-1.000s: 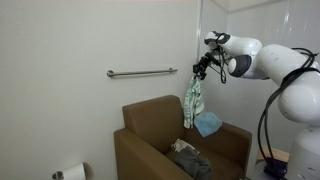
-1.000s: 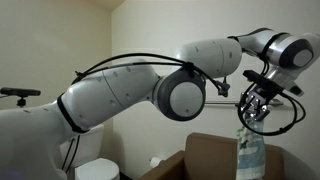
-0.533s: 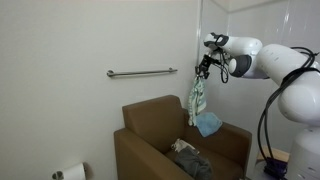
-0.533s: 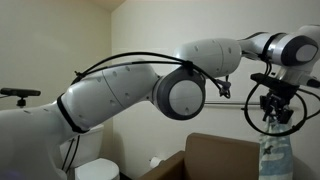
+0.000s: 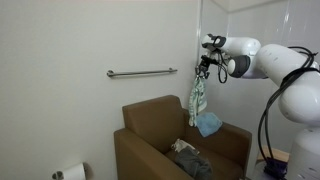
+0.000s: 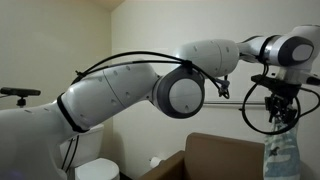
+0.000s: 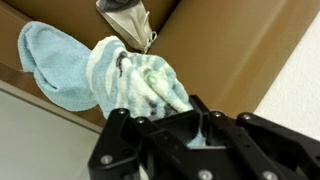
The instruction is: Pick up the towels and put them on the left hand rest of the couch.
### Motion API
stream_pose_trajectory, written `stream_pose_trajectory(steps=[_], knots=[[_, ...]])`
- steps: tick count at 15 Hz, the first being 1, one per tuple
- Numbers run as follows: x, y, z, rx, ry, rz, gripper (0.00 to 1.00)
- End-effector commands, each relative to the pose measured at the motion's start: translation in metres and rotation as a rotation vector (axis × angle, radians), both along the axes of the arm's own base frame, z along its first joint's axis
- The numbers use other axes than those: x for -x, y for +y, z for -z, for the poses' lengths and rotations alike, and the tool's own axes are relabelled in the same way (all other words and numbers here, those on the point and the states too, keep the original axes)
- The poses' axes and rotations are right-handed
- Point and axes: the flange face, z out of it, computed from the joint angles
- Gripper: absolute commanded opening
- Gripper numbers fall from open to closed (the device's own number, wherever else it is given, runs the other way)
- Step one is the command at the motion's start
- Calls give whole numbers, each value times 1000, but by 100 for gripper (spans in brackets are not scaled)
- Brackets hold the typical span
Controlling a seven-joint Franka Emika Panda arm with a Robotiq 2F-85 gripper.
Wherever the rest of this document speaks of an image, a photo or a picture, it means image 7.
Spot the grey terry towel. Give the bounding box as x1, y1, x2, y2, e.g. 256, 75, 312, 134
95, 0, 158, 55

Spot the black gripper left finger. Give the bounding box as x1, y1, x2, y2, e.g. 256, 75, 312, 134
87, 107, 202, 180

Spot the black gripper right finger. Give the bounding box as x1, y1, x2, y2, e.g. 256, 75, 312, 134
189, 94, 320, 180

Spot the blue green striped towel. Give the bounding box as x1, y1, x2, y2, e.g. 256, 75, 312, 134
17, 20, 208, 150

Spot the brown cardboard box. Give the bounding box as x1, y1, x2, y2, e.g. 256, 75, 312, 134
0, 0, 320, 134

